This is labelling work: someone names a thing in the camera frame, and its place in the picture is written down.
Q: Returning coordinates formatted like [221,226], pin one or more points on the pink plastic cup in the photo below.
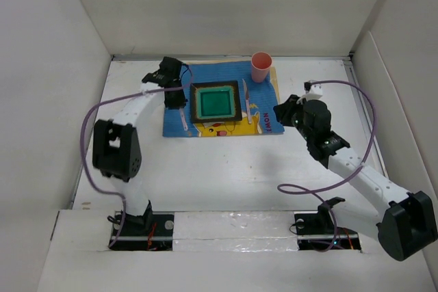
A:
[260,66]

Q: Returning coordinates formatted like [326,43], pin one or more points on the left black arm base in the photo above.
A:
[152,231]

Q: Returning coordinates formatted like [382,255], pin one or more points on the green square ceramic plate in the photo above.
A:
[215,102]

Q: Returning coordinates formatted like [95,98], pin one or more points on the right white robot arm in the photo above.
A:
[402,222]

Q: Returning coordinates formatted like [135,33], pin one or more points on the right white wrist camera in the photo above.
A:
[313,91]

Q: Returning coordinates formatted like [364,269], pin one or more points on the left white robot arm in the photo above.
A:
[116,151]

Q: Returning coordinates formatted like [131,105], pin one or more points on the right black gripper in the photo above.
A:
[282,111]

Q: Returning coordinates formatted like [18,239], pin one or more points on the pink handled knife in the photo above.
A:
[246,93]

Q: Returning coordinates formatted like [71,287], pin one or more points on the pink handled fork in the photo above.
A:
[183,119]

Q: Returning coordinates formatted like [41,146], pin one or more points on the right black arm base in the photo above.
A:
[315,231]

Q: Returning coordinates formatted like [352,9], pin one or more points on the blue yellow cartoon placemat cloth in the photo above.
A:
[262,98]

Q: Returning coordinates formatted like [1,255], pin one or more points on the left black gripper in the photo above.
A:
[178,104]

